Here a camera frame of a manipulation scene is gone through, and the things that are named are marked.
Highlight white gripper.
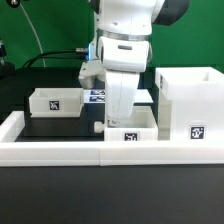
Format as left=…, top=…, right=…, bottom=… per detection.
left=105, top=70, right=140, bottom=127

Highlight white front drawer tray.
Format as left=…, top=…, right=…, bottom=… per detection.
left=94, top=106, right=158, bottom=141

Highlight white drawer tray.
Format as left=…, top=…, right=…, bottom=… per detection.
left=94, top=106, right=158, bottom=141
left=29, top=88, right=84, bottom=118

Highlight white drawer cabinet box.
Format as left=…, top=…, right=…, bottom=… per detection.
left=155, top=67, right=224, bottom=142

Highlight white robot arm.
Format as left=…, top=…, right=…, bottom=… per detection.
left=88, top=0, right=190, bottom=127

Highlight white rear drawer tray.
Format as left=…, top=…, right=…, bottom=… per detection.
left=29, top=88, right=84, bottom=118

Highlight white marker tag sheet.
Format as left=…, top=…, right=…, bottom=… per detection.
left=84, top=89, right=153, bottom=104

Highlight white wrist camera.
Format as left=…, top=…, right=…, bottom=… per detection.
left=78, top=60, right=105, bottom=89

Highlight black cables at base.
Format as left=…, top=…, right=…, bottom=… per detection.
left=22, top=47, right=90, bottom=69

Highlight white U-shaped border frame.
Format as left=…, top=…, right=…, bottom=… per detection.
left=0, top=111, right=224, bottom=167

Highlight black camera stand left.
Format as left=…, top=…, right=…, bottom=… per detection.
left=0, top=39, right=15, bottom=77

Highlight thin white cable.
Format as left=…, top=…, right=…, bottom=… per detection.
left=19, top=3, right=47, bottom=69

